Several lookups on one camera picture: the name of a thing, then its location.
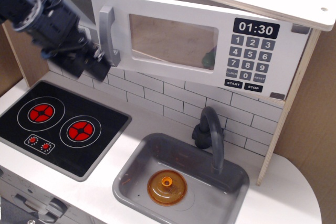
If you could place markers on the black toy stovetop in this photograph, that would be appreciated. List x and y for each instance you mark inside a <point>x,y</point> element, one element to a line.
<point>63,130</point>

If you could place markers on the orange transparent pot lid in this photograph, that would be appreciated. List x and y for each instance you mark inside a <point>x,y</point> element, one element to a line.
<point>167,187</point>

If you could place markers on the white toy microwave door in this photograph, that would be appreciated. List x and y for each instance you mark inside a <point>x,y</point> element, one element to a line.
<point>169,38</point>

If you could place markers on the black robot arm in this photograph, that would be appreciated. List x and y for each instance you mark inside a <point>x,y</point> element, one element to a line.
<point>13,10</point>

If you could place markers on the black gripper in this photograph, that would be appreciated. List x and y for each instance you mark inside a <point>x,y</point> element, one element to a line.
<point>53,25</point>

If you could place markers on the grey oven door handle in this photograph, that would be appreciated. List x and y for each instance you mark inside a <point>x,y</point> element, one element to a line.
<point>48,213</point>

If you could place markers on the dark grey toy faucet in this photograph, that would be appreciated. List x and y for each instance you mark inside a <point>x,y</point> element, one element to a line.
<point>208,133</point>

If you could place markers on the purple toy eggplant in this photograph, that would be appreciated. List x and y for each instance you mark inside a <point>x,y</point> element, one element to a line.
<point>208,60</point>

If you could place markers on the grey toy sink basin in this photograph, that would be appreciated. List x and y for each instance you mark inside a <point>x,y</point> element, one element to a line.
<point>210,197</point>

